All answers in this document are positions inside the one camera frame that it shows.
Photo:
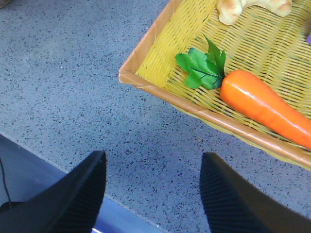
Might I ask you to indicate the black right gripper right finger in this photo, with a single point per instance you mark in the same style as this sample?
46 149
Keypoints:
233 205

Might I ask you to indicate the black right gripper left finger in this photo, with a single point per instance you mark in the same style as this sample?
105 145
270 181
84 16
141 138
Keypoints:
69 206

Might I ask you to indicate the orange toy carrot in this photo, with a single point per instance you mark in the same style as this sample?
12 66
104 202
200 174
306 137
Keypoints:
244 92

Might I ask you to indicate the yellow woven basket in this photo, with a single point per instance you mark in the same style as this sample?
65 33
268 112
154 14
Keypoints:
273 48

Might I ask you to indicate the purple foam block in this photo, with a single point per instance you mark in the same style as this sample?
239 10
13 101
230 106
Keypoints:
309 39

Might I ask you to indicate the toy croissant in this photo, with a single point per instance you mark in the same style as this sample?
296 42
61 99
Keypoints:
230 10

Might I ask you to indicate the brown wicker basket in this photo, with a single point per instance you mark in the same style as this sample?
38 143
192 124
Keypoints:
4 3

